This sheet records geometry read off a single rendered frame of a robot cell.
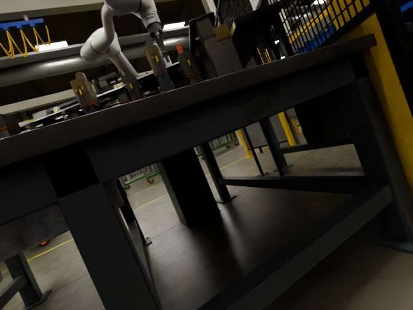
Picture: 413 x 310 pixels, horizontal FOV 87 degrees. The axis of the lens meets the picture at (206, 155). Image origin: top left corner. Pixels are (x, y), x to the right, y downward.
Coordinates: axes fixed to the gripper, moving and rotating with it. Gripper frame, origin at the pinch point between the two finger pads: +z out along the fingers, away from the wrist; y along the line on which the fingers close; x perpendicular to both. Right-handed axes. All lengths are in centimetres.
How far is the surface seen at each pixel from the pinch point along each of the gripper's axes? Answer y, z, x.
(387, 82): 53, 52, 59
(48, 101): -509, -230, -330
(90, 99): 21.8, 10.8, -38.4
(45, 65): -956, -590, -506
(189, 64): 24.1, 13.2, 7.1
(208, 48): 39.9, 16.3, 13.6
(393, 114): 52, 62, 58
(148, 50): 24.9, 2.0, -6.9
